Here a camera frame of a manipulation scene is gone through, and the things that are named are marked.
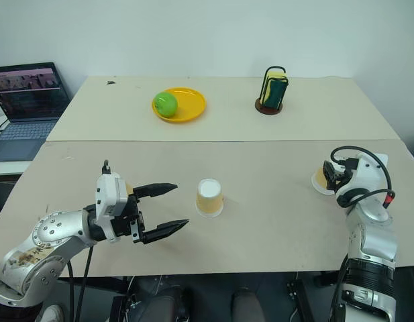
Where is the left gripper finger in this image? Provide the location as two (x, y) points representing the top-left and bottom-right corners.
(141, 219), (190, 245)
(132, 182), (178, 200)

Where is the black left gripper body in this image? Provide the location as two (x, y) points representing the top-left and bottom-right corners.
(110, 195), (148, 245)

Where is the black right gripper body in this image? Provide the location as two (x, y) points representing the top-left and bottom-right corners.
(329, 163), (354, 189)

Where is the yellow paper cup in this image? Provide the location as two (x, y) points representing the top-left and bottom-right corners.
(310, 168), (337, 197)
(195, 178), (225, 219)

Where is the black rounded seat shape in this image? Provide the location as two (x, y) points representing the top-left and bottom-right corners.
(124, 286), (196, 322)

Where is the green apple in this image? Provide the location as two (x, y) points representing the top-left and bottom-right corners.
(153, 91), (179, 119)

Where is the yellow green scouring sponge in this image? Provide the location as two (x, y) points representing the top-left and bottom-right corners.
(262, 77), (289, 109)

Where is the yellow plastic plate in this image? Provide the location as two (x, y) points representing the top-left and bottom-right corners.
(151, 87), (208, 125)

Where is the white shoe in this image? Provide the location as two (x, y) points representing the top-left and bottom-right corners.
(41, 303), (66, 322)

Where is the blue grey laptop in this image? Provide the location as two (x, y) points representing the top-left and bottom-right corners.
(0, 62), (72, 164)

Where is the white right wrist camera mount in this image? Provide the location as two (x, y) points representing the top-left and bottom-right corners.
(335, 152), (389, 199)

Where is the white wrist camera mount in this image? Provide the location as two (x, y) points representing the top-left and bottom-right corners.
(335, 152), (389, 199)
(94, 172), (130, 243)

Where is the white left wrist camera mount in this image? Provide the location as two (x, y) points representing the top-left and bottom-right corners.
(94, 172), (130, 243)

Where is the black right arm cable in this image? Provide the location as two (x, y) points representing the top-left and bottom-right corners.
(329, 145), (397, 208)

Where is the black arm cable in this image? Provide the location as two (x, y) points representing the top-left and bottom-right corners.
(66, 244), (95, 322)
(329, 145), (397, 208)

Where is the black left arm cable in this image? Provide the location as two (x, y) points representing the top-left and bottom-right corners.
(66, 244), (95, 322)

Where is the black wire sponge holder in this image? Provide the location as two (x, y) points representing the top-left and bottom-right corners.
(254, 65), (290, 117)

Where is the black table frame bracket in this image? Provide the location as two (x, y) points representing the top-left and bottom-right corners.
(286, 277), (315, 322)

